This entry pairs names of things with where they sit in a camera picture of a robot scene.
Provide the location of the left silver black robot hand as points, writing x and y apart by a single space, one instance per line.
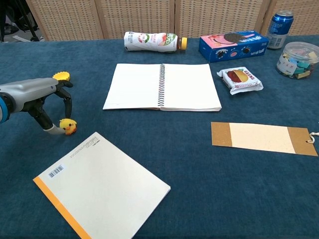
27 88

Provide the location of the yellow plush chick toy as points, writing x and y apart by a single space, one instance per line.
68 126

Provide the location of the black tripod stand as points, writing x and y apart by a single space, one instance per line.
32 30

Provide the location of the open spiral notebook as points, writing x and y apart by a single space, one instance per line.
134 87

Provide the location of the closed notebook with orange spine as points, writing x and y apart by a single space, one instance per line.
104 186

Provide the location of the white drink bottle yellow cap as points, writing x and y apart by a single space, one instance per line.
149 41

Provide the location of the wooden rattan folding screen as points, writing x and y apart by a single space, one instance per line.
139 17

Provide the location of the dark blue table mat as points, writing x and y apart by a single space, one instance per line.
174 149

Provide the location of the blue pink cookie box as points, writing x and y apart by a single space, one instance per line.
231 47

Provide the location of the white snack cake packet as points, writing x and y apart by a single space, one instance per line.
240 79

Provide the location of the brown paper bookmark with tassel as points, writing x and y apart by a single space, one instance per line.
259 137

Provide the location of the blue soda can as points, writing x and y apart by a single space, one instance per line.
279 30

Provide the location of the clear tub of coloured clips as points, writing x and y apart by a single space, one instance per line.
299 61

